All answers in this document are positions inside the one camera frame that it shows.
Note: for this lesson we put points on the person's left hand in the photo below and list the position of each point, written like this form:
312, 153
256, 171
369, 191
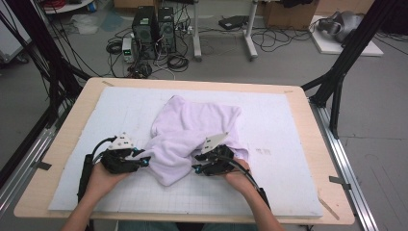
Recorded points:
101, 181

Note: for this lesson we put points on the white round table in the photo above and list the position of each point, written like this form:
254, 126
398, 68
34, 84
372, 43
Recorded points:
67, 7

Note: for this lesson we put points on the black tape piece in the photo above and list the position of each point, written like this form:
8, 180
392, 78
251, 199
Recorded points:
43, 166

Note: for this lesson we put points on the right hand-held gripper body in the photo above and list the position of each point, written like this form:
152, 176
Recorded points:
219, 163

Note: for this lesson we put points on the lilac printed towel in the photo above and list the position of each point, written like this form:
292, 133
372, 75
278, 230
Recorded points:
186, 128

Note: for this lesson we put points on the white grid mat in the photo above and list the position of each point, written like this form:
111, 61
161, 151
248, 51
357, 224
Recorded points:
272, 128

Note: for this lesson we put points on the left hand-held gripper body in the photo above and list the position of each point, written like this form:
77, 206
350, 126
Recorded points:
120, 162

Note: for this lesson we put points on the black computer tower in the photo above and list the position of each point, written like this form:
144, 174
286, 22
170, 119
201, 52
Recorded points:
144, 32
166, 29

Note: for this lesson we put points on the white floor board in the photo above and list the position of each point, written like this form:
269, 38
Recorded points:
330, 48

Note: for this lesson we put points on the grey rounded device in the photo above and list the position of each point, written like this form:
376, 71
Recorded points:
348, 22

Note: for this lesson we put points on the person's right hand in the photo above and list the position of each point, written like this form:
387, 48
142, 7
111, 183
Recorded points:
240, 183

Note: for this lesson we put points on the person's blue jeans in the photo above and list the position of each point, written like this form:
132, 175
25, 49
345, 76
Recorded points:
144, 226

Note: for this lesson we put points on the black flat device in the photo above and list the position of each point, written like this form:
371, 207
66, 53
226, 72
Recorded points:
232, 21

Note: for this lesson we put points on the grey tape piece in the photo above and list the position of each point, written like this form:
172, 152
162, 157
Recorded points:
340, 182

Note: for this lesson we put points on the brown cardboard box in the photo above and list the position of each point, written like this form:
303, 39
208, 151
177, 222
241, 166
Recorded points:
288, 16

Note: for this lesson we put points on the small white power supply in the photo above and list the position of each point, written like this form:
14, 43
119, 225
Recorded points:
127, 49

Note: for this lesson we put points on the aluminium rail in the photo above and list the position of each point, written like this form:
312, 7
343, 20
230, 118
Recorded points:
29, 160
346, 166

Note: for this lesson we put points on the white table stand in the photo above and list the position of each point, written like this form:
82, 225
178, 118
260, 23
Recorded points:
196, 32

